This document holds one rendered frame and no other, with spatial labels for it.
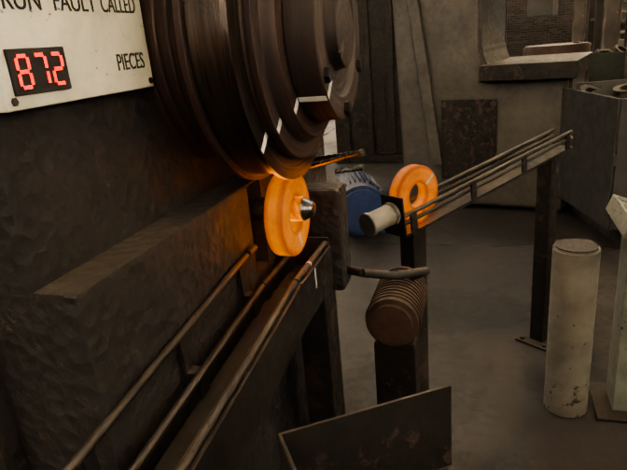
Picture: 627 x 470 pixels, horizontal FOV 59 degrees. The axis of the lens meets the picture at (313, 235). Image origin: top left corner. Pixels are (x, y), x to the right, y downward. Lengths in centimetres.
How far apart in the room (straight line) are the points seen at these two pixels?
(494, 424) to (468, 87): 229
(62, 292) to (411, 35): 324
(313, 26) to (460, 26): 283
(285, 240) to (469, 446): 96
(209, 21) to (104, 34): 13
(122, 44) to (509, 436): 143
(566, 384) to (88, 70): 150
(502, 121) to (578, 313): 206
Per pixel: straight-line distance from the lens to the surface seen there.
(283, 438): 61
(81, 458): 66
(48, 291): 66
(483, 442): 174
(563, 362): 176
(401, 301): 129
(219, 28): 76
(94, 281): 66
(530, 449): 174
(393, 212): 139
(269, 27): 79
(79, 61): 71
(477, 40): 357
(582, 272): 164
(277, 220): 94
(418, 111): 372
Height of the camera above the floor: 110
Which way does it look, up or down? 19 degrees down
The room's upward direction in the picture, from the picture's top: 5 degrees counter-clockwise
